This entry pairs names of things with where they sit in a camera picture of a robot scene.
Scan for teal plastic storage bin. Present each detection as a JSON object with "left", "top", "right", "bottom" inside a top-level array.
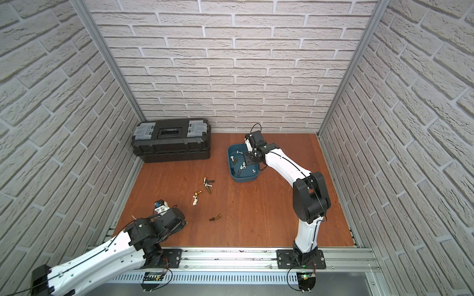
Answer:
[{"left": 227, "top": 144, "right": 260, "bottom": 183}]

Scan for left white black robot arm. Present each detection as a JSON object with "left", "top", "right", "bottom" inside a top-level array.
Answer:
[{"left": 30, "top": 207, "right": 187, "bottom": 296}]

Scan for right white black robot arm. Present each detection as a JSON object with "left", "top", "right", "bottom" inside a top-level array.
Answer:
[{"left": 244, "top": 133, "right": 331, "bottom": 265}]

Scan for left controller board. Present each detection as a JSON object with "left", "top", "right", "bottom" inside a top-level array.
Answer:
[{"left": 141, "top": 272, "right": 170, "bottom": 292}]

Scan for controller board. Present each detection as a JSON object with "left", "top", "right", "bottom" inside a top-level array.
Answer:
[
  {"left": 296, "top": 273, "right": 317, "bottom": 292},
  {"left": 141, "top": 272, "right": 170, "bottom": 292}
]

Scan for black toolbox grey latches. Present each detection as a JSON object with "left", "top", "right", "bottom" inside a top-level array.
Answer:
[{"left": 132, "top": 118, "right": 211, "bottom": 163}]

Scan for right controller board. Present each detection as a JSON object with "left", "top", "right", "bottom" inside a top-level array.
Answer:
[{"left": 296, "top": 273, "right": 317, "bottom": 292}]

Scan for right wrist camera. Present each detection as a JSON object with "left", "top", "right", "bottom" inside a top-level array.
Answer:
[{"left": 244, "top": 130, "right": 267, "bottom": 152}]

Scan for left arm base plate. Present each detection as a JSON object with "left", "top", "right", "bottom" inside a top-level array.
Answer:
[{"left": 143, "top": 249, "right": 183, "bottom": 269}]

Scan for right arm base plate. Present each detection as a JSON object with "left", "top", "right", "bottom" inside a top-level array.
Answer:
[{"left": 276, "top": 249, "right": 327, "bottom": 270}]

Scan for aluminium front rail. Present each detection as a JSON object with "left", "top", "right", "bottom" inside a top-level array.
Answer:
[{"left": 163, "top": 247, "right": 381, "bottom": 273}]

